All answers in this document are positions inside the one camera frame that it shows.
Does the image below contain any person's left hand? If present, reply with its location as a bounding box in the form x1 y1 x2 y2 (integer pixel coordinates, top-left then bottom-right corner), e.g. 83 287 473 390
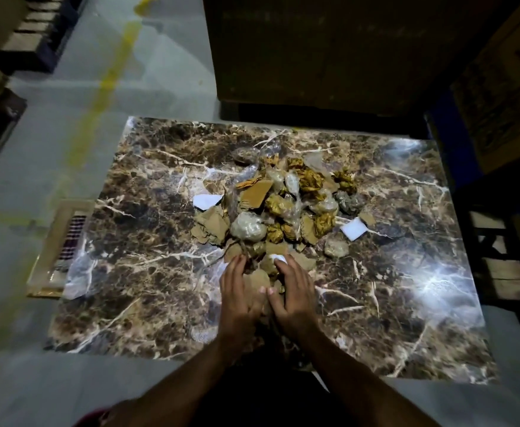
217 254 268 352

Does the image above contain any clear plastic film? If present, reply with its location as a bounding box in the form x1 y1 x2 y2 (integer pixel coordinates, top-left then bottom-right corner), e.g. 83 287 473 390
62 235 99 301

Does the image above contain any person's right hand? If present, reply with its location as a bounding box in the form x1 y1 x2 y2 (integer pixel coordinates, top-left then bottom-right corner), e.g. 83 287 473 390
267 254 321 343

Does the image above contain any pile of cardboard and paper scraps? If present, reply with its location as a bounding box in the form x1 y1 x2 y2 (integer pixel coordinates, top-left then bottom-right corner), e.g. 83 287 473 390
190 146 376 289

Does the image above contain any person's left forearm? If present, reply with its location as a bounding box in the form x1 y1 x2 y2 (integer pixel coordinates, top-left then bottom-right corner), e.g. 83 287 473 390
104 337 239 427

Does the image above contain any person's right forearm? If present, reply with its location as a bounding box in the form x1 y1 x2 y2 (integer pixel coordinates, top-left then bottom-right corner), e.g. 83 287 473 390
300 329 441 427

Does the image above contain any blue pallet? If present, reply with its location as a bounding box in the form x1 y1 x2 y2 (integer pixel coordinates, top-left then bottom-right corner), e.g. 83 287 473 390
0 0 90 75

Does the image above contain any yellow blue printed cardboard box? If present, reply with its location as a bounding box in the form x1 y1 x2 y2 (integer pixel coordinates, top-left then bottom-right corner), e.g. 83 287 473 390
427 0 520 183

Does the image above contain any wooden pallet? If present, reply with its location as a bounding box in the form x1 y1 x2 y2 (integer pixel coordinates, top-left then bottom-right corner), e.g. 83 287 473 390
469 211 520 303

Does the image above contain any large dark cardboard box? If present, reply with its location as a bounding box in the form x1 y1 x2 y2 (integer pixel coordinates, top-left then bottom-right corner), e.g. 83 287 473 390
202 0 520 116

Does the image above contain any white paper piece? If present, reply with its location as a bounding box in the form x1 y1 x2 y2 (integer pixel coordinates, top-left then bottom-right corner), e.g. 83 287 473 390
339 217 369 242
192 193 224 211

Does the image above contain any marble pattern table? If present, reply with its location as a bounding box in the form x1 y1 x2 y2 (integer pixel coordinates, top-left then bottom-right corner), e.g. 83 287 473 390
44 116 499 385

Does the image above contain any checked cloth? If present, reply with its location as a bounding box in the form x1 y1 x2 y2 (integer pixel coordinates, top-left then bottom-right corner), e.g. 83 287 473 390
60 213 86 261

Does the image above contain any person's dark clothing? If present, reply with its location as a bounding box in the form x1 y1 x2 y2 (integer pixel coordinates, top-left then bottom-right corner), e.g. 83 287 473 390
188 350 345 427

